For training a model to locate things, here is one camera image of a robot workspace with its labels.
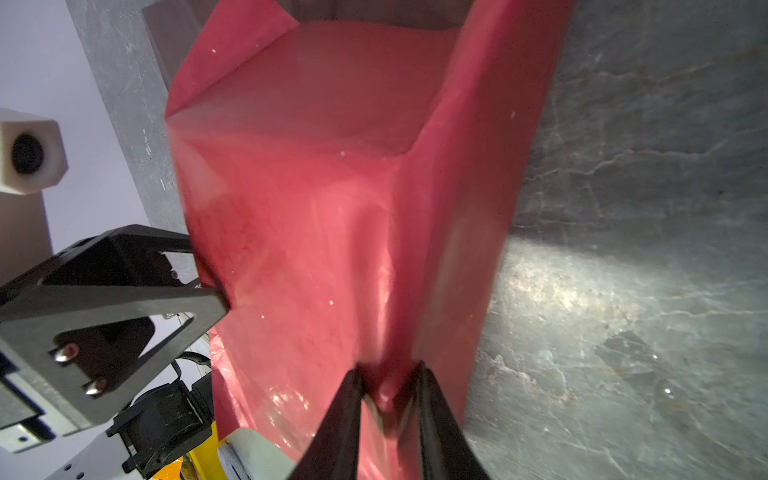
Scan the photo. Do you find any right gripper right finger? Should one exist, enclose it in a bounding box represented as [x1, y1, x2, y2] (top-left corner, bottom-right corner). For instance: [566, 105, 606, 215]
[415, 363, 489, 480]

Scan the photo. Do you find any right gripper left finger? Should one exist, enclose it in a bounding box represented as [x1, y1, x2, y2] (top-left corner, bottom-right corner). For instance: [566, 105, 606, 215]
[288, 368, 365, 480]

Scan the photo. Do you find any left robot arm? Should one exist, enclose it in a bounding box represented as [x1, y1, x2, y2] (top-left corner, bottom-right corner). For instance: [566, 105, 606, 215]
[1, 225, 230, 479]

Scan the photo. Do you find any dark red wrapping paper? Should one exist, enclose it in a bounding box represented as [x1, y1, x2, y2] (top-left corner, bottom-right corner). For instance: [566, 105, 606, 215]
[165, 1, 573, 479]

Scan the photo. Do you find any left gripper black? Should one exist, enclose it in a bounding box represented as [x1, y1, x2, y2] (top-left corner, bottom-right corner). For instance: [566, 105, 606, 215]
[1, 225, 229, 453]

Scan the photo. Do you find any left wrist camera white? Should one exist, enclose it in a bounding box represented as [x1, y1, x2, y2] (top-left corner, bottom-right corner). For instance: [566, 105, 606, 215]
[1, 108, 68, 195]

